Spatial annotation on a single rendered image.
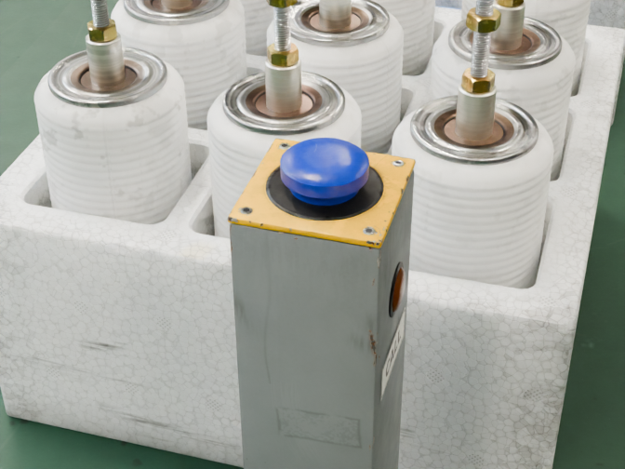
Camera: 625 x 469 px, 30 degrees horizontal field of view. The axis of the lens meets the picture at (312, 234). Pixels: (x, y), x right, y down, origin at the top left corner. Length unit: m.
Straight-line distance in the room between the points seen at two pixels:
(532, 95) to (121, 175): 0.27
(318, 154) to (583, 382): 0.43
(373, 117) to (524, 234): 0.17
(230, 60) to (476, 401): 0.30
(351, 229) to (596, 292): 0.51
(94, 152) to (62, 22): 0.70
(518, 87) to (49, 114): 0.30
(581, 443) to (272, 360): 0.36
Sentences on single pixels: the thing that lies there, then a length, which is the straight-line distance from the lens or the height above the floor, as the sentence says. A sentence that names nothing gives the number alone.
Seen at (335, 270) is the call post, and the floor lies 0.30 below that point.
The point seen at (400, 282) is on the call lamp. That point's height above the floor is 0.27.
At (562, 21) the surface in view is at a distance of 0.88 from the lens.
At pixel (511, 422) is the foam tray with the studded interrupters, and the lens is 0.73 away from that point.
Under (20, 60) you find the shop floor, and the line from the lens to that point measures 1.36.
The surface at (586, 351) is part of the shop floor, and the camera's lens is 0.94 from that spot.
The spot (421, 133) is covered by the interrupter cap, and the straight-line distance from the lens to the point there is 0.69.
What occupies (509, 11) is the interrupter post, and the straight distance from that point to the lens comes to 0.78.
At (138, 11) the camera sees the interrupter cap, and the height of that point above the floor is 0.25.
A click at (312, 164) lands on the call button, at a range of 0.52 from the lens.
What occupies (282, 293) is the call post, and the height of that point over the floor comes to 0.28.
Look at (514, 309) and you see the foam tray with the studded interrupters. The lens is 0.68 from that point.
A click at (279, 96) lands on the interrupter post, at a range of 0.71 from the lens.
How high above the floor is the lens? 0.61
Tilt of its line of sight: 36 degrees down
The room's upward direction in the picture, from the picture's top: straight up
